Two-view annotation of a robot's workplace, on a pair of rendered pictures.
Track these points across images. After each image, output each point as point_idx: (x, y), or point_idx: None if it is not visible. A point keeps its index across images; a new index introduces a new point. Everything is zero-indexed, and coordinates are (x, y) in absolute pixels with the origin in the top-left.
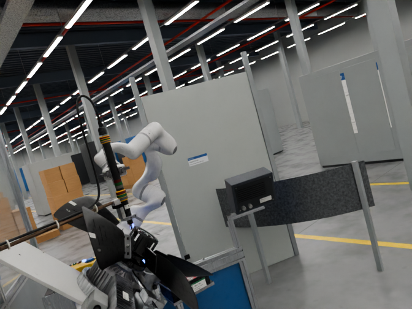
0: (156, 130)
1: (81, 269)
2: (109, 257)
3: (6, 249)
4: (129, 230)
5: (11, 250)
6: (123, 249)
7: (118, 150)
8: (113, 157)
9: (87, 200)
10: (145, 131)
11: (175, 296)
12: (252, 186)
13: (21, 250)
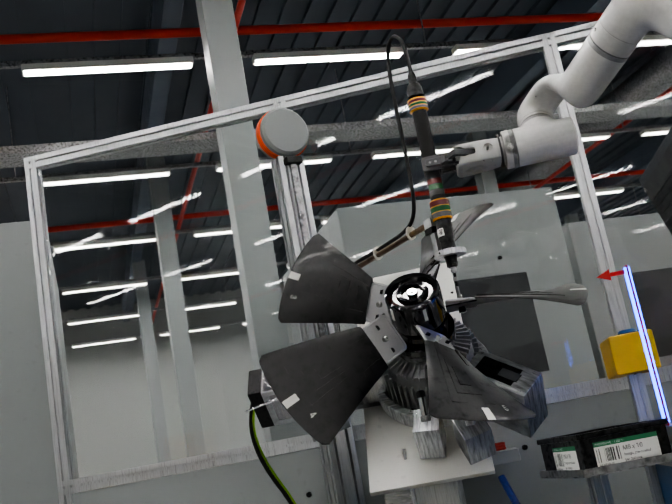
0: (613, 10)
1: (604, 346)
2: (315, 310)
3: (388, 278)
4: None
5: (394, 279)
6: (362, 308)
7: (555, 93)
8: (420, 139)
9: (471, 213)
10: (595, 24)
11: (544, 457)
12: (669, 184)
13: None
